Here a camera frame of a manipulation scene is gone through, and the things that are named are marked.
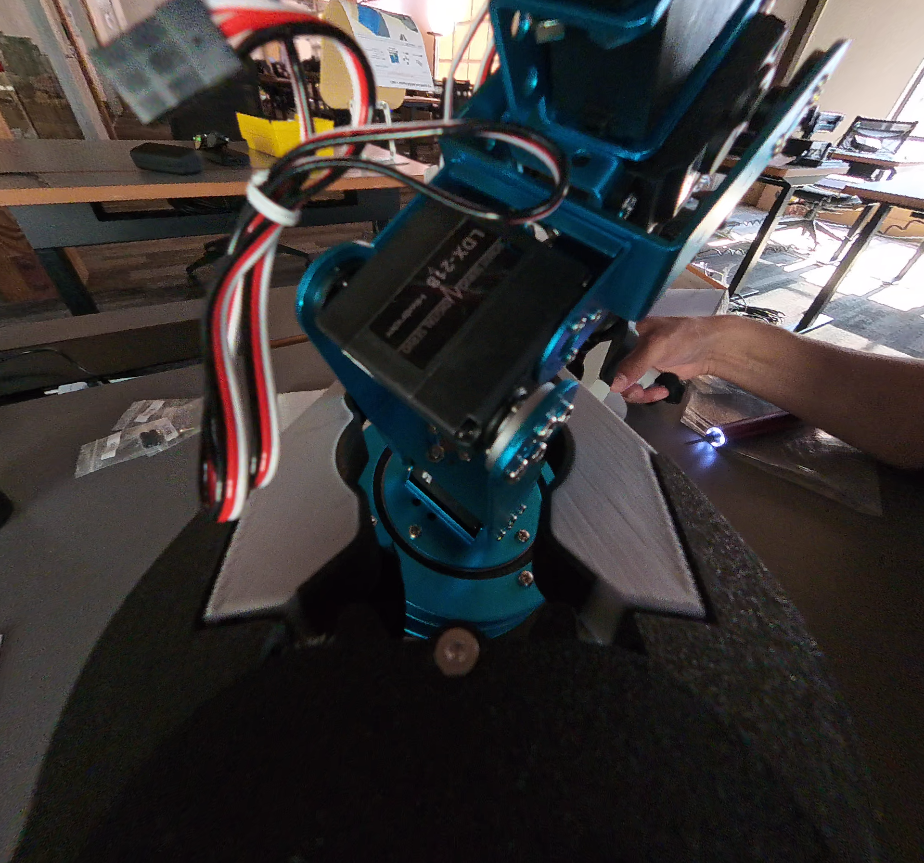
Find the yellow bin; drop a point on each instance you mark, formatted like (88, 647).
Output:
(278, 135)

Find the grey square connector block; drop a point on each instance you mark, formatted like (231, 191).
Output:
(166, 54)

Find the black case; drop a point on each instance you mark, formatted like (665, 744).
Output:
(164, 159)

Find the person's right forearm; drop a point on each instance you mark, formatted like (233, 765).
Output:
(830, 386)

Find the blue toy robot arm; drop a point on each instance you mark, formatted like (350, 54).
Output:
(462, 314)

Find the wooden top desk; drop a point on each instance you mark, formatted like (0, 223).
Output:
(888, 191)

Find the white sign board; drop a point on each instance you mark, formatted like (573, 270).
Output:
(382, 47)

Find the black office chair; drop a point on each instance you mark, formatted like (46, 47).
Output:
(877, 137)

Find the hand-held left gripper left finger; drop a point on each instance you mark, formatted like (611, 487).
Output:
(289, 516)

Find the red screwdriver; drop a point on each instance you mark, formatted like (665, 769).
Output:
(758, 424)

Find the small black device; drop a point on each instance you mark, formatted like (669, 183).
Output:
(220, 148)

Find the large clear plastic bag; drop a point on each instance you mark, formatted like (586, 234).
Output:
(794, 469)

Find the small clear parts bag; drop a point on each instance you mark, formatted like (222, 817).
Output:
(144, 444)
(155, 412)

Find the person's right hand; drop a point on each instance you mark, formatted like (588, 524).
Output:
(678, 347)

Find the long grey table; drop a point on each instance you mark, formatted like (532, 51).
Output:
(72, 184)

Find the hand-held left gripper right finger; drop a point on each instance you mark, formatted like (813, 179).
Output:
(621, 516)

